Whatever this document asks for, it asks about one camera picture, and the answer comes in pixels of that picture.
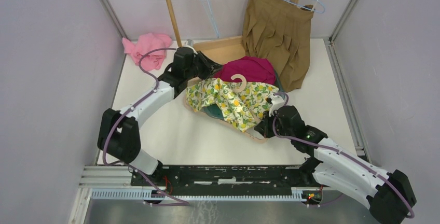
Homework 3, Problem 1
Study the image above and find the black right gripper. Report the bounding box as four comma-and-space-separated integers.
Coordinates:
255, 109, 294, 140

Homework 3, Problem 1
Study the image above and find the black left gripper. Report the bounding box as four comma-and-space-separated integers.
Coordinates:
185, 51, 224, 81

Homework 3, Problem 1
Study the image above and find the beige wooden hanger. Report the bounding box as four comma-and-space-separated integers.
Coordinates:
184, 74, 269, 145

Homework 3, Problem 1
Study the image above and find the wooden clothes rack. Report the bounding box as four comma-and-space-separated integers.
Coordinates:
158, 0, 307, 88

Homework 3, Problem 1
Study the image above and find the yellow patterned cloth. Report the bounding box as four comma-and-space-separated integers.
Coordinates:
185, 77, 281, 133

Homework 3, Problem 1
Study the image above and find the magenta cloth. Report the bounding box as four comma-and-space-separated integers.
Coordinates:
213, 56, 277, 85

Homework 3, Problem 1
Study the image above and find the brown skirt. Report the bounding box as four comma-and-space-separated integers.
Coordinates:
242, 0, 315, 93

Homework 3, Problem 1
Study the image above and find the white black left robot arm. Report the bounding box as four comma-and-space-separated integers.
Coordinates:
97, 46, 223, 186

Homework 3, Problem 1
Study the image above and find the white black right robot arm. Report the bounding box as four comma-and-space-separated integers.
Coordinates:
254, 105, 417, 223

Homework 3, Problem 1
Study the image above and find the teal plastic basket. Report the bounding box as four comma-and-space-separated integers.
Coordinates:
201, 71, 284, 120

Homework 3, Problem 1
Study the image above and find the pink crumpled cloth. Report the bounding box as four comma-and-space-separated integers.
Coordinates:
122, 33, 173, 71

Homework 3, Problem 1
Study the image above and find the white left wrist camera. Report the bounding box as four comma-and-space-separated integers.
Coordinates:
181, 39, 197, 53

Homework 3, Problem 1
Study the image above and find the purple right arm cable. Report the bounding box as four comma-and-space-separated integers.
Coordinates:
272, 92, 415, 220

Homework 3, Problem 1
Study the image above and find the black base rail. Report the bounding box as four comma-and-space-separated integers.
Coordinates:
131, 165, 321, 197

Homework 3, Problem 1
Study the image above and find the white slotted cable duct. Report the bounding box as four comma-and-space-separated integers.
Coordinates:
91, 188, 317, 202

